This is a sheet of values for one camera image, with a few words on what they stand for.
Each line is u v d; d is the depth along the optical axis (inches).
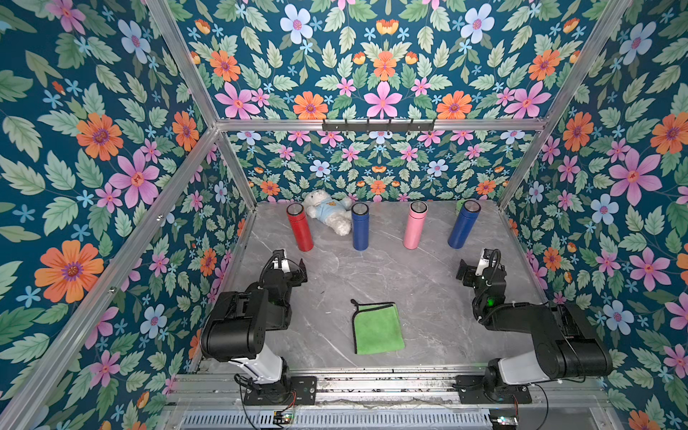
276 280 28.1
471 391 28.9
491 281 27.1
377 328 33.2
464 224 37.6
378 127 36.7
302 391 29.0
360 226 37.4
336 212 42.1
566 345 17.6
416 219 35.6
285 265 32.3
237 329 18.3
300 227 37.3
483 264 31.8
